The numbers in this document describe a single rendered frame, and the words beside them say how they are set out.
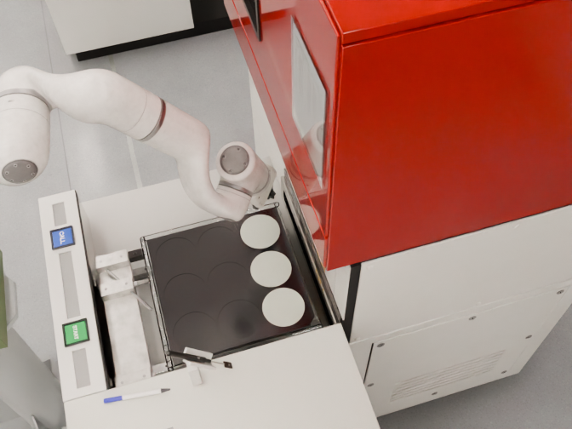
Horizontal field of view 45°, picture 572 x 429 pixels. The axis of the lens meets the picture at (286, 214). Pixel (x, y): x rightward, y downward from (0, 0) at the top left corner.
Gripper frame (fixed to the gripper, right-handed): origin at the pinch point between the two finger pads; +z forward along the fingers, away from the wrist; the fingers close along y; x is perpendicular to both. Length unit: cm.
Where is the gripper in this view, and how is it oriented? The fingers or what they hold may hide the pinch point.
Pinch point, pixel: (267, 192)
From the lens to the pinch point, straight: 168.9
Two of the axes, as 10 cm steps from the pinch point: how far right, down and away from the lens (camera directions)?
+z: 1.9, 1.8, 9.7
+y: -3.7, 9.3, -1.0
